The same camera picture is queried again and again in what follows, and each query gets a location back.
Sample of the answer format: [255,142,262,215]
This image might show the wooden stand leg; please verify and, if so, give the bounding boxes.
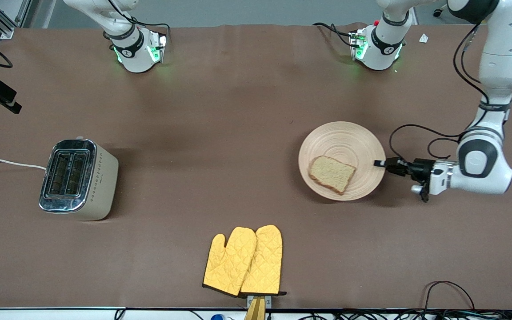
[244,297,266,320]

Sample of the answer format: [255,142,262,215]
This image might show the slice of brown toast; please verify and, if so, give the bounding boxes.
[308,156,357,196]

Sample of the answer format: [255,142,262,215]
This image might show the black looped cable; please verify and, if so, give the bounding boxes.
[424,280,476,312]

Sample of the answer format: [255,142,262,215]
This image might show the small metal bracket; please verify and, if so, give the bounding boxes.
[247,295,272,309]

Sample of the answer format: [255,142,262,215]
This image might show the black cable bundle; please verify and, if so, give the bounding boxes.
[298,309,512,320]

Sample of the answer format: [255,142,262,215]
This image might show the black right arm base cable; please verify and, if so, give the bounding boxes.
[103,0,171,49]

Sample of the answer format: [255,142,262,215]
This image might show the black arm base cable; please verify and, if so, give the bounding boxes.
[103,0,171,49]
[312,22,355,48]

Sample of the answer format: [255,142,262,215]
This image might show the cream and chrome toaster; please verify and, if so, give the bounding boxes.
[38,136,119,221]

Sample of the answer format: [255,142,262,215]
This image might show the yellow quilted oven mitt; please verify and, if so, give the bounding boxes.
[202,227,257,297]
[240,224,288,296]

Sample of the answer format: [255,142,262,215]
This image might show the round wooden plate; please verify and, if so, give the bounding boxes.
[298,121,387,201]

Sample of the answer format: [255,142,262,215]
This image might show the brown table cover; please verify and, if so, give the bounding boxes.
[0,23,512,310]

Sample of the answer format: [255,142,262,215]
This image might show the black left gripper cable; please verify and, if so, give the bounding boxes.
[389,22,490,163]

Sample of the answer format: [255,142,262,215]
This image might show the black left arm base cable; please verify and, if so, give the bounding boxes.
[312,22,355,48]

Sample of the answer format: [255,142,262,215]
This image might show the white toaster power cord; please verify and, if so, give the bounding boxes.
[0,159,48,171]

